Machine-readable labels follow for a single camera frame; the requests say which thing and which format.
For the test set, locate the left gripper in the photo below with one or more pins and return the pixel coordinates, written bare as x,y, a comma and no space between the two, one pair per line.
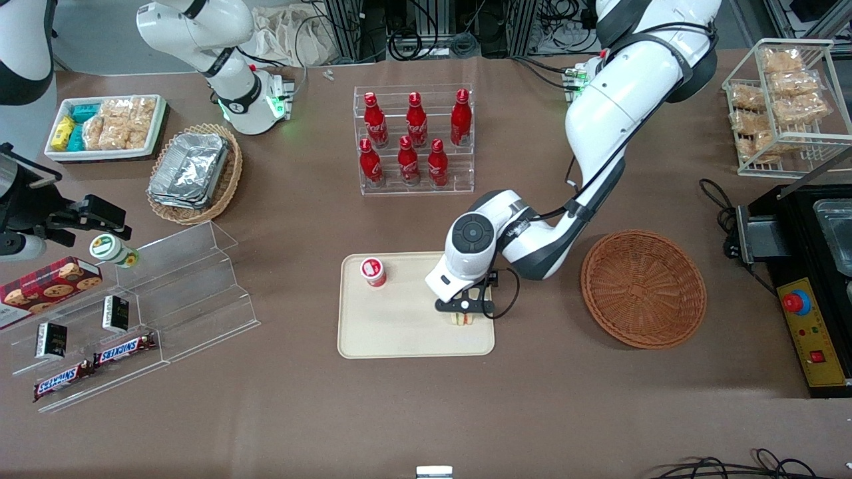
492,279

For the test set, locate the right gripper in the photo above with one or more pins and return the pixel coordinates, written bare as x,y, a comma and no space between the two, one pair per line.
32,211

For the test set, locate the triangle sandwich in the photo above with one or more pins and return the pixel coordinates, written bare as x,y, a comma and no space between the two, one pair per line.
462,320

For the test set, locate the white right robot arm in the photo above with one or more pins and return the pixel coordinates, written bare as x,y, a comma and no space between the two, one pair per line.
200,26

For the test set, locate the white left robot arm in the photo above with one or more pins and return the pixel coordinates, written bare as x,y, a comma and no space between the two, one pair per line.
619,100

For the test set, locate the cream plastic tray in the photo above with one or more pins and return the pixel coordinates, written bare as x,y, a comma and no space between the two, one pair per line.
399,326

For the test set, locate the oval tan wicker basket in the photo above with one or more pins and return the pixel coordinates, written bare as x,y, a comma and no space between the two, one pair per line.
229,179

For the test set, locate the round brown wicker basket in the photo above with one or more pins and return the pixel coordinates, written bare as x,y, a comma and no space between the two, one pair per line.
642,289

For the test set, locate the green lid white cup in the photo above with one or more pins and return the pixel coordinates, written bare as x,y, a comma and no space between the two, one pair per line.
106,247

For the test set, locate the white rectangular snack bin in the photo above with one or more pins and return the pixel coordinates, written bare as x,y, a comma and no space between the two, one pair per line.
106,154

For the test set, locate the clear rice cracker bag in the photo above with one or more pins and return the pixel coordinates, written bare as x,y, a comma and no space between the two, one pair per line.
106,135
116,108
143,123

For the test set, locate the red plaid cookie box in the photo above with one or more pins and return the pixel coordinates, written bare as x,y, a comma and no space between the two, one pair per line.
46,286

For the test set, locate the teal snack packet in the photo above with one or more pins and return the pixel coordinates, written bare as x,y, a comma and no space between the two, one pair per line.
76,138
85,112

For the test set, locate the small black snack box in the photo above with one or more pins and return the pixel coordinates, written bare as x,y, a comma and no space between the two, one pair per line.
115,314
51,340

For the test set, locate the stacked aluminium foil trays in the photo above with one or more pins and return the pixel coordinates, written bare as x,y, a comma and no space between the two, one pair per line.
190,169

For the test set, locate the red lid white cup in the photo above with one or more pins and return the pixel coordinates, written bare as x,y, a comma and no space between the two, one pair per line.
373,271

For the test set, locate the yellow snack packet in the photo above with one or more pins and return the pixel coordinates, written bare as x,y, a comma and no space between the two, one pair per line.
63,131

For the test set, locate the clear acrylic stepped shelf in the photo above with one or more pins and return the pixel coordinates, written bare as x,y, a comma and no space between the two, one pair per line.
200,293

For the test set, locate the snickers chocolate bar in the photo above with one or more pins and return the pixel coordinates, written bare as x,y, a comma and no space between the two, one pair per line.
123,349
60,380

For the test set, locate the clear acrylic bottle rack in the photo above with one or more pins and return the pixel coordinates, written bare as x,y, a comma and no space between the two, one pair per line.
466,169

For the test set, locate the red cola bottle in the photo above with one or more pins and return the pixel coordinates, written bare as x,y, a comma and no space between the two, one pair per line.
376,126
371,166
460,123
408,166
437,166
417,126

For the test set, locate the beige cloth bag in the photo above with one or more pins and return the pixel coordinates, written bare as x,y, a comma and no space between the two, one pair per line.
279,36

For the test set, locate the grey black metal box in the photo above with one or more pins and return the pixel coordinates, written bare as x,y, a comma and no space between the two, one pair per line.
765,239

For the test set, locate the red emergency stop button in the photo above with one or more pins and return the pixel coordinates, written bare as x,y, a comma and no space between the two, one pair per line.
796,303

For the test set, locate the black countertop appliance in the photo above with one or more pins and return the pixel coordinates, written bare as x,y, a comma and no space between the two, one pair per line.
799,266

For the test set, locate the fried snack clear bag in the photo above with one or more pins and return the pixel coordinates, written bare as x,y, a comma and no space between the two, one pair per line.
751,123
795,83
782,60
762,146
802,110
749,98

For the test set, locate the yellow control box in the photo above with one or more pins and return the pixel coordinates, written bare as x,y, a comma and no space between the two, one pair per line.
815,332

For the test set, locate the steel appliance pan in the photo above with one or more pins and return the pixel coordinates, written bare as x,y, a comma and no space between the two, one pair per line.
835,236

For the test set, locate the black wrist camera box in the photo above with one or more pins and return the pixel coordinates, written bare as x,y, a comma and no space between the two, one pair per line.
493,277

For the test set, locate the aluminium frame rack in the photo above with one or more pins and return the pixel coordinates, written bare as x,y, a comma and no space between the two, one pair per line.
353,26

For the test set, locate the small red square switch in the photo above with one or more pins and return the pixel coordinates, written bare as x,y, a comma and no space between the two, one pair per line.
817,356

